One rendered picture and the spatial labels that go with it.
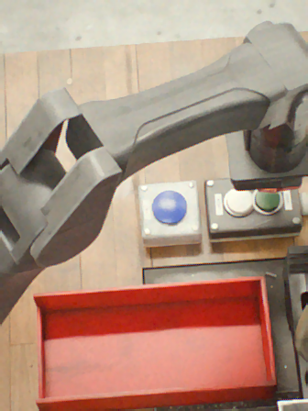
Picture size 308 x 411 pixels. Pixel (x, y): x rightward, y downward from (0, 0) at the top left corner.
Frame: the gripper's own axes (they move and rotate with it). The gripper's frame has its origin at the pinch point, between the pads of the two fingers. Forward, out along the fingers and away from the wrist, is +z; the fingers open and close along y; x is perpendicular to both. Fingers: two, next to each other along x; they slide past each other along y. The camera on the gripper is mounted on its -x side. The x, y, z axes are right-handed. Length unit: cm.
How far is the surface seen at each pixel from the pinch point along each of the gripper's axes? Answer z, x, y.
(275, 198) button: 3.3, 0.3, -0.4
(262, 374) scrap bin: 6.4, 19.5, 3.1
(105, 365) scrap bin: 6.0, 17.1, 20.0
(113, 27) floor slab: 97, -84, 21
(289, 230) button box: 5.1, 3.6, -1.7
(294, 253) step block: -1.9, 9.0, -1.1
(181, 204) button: 3.1, 0.0, 10.3
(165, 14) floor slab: 97, -86, 9
